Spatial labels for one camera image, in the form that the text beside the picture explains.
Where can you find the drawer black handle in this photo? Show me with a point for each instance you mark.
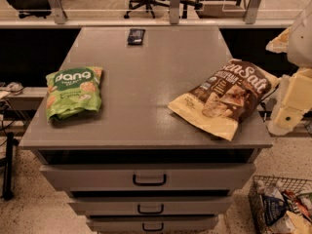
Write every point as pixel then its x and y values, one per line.
pixel 150 210
pixel 152 227
pixel 149 181

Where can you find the dark blue rxbar wrapper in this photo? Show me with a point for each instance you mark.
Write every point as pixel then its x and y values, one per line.
pixel 135 36

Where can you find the wire basket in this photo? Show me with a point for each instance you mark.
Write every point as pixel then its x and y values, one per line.
pixel 295 185

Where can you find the grey side shelf left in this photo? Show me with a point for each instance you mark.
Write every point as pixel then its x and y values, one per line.
pixel 19 97

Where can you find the snack packages in basket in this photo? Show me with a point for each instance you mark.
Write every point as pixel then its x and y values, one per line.
pixel 284 211

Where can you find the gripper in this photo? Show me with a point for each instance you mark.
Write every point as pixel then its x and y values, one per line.
pixel 301 41

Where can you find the top drawer black handle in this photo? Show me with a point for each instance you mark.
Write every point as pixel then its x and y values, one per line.
pixel 149 181

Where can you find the brown sea salt chip bag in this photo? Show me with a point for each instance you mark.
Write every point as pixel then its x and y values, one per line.
pixel 230 95

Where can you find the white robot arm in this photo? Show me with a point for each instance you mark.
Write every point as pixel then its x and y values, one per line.
pixel 300 40

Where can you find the middle drawer black handle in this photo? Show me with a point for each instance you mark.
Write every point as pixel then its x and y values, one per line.
pixel 150 210

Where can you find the grey drawer cabinet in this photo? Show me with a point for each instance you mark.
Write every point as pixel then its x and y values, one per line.
pixel 93 156

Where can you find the bottom drawer black handle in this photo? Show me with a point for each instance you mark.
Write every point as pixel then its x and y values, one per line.
pixel 152 227

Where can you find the green dang rice chip bag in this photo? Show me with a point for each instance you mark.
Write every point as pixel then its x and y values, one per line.
pixel 72 91

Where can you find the black stand left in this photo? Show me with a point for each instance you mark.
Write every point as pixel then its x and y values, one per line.
pixel 7 193

